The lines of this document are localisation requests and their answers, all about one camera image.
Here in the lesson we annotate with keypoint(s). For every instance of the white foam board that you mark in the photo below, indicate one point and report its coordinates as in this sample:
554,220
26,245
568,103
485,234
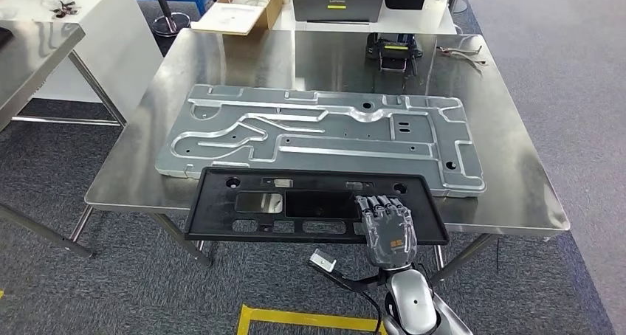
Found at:
230,19

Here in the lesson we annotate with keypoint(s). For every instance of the grey aluminium fixture plate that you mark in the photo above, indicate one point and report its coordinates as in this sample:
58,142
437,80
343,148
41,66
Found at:
342,142

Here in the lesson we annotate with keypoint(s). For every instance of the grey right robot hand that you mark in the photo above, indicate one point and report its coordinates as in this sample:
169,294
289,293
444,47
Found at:
391,235

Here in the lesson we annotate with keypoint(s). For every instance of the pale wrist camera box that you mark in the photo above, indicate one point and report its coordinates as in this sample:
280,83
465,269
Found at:
323,260

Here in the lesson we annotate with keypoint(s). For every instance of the white plastic bottle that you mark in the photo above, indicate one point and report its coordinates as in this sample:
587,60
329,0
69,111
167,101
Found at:
433,12

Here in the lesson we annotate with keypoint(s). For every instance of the black plastic plate bracket part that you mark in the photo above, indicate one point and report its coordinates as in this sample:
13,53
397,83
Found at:
215,210

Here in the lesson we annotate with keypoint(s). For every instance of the stainless steel side table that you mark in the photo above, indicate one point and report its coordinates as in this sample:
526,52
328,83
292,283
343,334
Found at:
29,54

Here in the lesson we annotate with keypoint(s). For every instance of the stainless steel workbench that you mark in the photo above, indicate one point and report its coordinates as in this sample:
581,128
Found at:
513,176

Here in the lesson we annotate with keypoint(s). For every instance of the black device with yellow label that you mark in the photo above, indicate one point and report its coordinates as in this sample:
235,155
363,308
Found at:
393,54

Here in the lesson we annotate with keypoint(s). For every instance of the small dark clip parts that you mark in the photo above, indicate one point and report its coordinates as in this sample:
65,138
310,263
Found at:
63,9

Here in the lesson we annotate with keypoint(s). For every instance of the yellow floor tape square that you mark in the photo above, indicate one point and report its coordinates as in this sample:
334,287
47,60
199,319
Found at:
303,317

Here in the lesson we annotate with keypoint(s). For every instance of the white desk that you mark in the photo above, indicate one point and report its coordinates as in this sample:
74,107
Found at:
112,54

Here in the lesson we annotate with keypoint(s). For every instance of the black camera bracket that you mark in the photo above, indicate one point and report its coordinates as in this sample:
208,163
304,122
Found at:
347,281

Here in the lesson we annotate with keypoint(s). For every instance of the dark stanchion post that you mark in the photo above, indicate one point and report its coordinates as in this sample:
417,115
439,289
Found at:
171,26

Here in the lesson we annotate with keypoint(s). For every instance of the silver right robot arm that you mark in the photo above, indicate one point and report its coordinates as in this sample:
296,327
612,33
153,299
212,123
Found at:
413,303

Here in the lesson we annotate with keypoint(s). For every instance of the brown cardboard box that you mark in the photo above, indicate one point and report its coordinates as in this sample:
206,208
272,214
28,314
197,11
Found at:
274,5

